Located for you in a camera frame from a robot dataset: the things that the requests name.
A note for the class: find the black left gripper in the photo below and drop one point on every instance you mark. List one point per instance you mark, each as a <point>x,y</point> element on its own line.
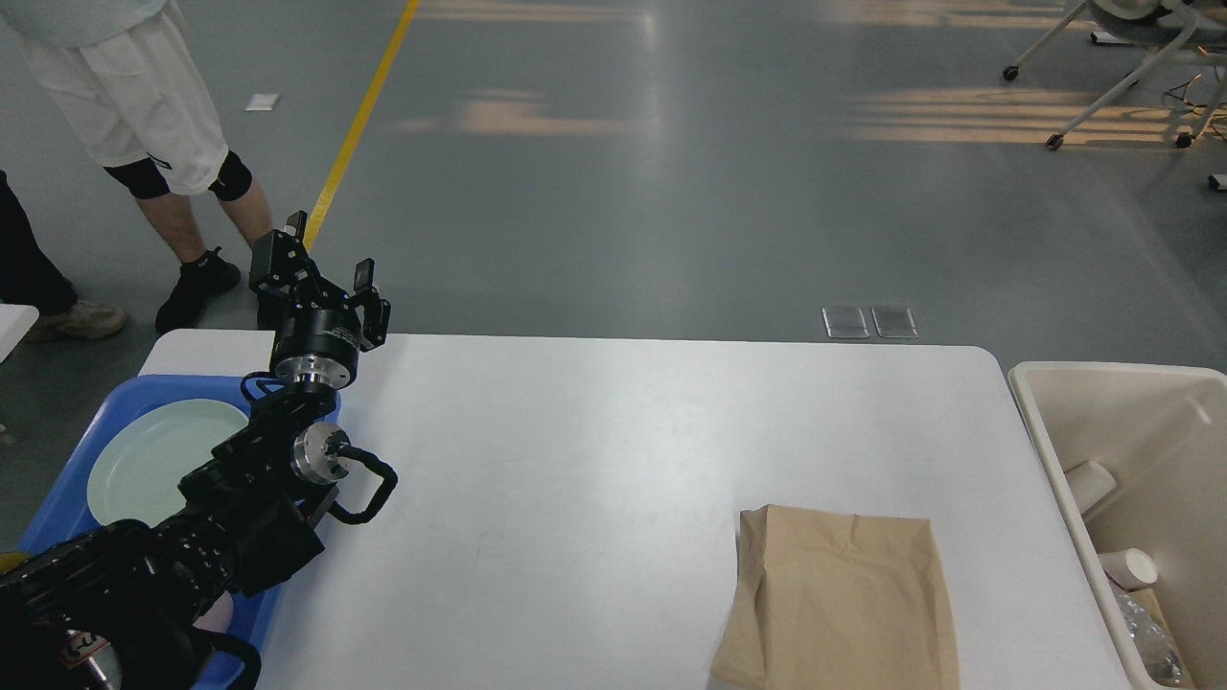
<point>313,341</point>

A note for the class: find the green plate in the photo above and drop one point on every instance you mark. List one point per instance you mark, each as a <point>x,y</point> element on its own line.
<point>136,475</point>

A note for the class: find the pink mug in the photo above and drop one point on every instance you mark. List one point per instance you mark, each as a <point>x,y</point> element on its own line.
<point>219,617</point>

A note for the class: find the dark teal mug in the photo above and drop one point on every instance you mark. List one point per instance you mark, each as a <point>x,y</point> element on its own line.
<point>11,560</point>

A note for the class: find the brown paper bag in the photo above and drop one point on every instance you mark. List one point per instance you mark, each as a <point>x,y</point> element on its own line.
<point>835,601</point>

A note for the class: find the white paper cup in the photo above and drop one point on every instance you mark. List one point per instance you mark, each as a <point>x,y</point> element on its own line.
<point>1089,484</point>

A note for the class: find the clear plastic wrapper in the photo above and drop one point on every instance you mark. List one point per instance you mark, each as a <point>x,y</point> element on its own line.
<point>1143,618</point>

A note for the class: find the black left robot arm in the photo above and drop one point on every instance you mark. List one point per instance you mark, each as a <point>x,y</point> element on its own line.
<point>117,607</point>

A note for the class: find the person in white shirt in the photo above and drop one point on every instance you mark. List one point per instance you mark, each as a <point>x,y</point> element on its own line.
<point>122,75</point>

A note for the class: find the person at left edge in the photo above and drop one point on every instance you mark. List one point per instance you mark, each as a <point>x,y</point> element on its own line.
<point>30,278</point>

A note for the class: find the white side table corner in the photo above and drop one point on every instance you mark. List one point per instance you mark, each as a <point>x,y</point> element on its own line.
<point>16,322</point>

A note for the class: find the left floor metal plate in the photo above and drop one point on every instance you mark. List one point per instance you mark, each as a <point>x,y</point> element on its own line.
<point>843,322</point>

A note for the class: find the floor metal plate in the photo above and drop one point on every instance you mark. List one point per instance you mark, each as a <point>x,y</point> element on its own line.
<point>843,322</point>
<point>894,323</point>

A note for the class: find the right floor metal plate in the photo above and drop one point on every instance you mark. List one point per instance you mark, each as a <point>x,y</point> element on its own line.
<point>894,323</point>

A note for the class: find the beige plastic bin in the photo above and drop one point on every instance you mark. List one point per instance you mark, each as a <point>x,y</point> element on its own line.
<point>1161,430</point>

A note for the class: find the small paper cup in bin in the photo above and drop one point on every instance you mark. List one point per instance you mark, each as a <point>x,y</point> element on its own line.
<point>1130,569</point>

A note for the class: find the brown cardboard in bin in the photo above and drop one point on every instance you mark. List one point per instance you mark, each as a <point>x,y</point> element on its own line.
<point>1174,632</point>

